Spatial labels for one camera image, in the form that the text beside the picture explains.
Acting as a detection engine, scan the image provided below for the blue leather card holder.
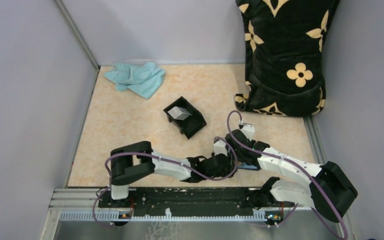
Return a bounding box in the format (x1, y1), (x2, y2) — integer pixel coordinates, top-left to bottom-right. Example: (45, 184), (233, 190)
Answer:
(237, 161), (261, 171)

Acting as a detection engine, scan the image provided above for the black plastic card box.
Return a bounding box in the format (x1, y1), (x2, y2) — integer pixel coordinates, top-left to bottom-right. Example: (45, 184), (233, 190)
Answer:
(163, 96), (207, 140)

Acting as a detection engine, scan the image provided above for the grey credit card stack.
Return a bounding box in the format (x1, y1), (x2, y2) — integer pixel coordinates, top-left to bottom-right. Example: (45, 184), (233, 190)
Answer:
(167, 106), (192, 121)

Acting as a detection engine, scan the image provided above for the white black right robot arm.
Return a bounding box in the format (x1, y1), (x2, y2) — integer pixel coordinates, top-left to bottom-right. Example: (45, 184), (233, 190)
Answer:
(225, 129), (358, 223)

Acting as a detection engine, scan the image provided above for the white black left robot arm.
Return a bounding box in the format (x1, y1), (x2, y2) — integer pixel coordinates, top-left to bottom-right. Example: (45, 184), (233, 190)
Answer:
(104, 138), (239, 207)

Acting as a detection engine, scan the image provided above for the light blue cloth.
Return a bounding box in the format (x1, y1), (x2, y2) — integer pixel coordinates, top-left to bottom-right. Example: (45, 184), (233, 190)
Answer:
(103, 62), (166, 99)

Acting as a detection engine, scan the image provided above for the black floral cushion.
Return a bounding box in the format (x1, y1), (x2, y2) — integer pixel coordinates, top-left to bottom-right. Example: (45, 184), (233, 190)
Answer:
(235, 0), (339, 118)

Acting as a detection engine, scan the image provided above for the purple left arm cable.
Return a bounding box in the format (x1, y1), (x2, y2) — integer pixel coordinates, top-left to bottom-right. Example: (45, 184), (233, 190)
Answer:
(91, 136), (239, 229)

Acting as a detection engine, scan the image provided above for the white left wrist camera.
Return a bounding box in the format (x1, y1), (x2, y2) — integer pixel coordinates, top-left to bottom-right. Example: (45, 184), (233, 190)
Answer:
(213, 139), (228, 157)

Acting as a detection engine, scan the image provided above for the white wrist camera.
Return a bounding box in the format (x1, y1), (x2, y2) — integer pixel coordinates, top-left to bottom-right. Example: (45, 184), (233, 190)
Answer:
(239, 123), (255, 141)
(213, 139), (228, 157)

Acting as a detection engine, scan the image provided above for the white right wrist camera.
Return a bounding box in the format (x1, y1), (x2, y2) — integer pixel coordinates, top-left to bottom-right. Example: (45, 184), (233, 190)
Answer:
(239, 123), (255, 141)

